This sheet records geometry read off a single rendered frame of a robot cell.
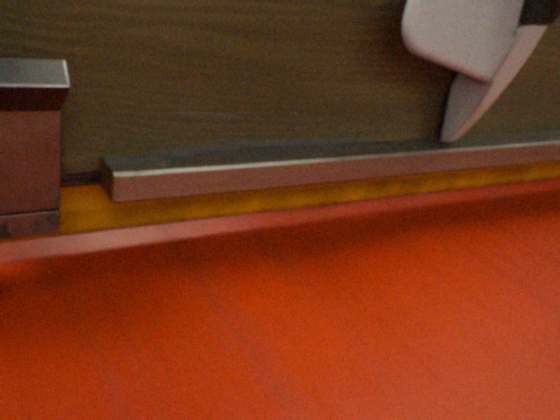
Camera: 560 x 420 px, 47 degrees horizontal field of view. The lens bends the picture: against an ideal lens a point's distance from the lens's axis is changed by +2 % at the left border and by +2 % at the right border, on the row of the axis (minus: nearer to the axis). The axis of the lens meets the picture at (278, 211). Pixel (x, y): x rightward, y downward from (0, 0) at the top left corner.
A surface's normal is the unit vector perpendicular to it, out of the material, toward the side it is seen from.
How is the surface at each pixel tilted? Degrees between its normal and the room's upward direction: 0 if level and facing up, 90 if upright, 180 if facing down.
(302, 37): 90
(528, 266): 0
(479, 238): 0
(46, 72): 45
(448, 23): 84
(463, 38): 84
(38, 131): 90
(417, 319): 0
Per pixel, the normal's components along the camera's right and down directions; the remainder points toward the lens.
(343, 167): 0.50, 0.46
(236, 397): 0.16, -0.88
